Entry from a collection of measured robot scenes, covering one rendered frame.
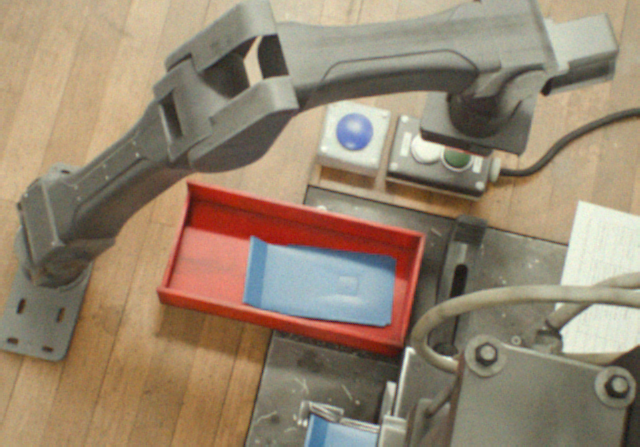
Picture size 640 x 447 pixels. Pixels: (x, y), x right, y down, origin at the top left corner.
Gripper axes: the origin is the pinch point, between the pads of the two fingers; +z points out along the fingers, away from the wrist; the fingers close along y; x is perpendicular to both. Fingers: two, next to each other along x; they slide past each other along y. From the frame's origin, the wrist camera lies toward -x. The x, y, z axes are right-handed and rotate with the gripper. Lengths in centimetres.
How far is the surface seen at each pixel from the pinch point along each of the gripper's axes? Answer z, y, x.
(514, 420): -53, -2, 36
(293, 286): 6.7, 13.3, 17.4
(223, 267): 7.1, 20.8, 17.2
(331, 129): 4.5, 13.5, 0.4
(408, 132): 4.5, 5.5, -1.4
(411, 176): 4.7, 4.1, 3.2
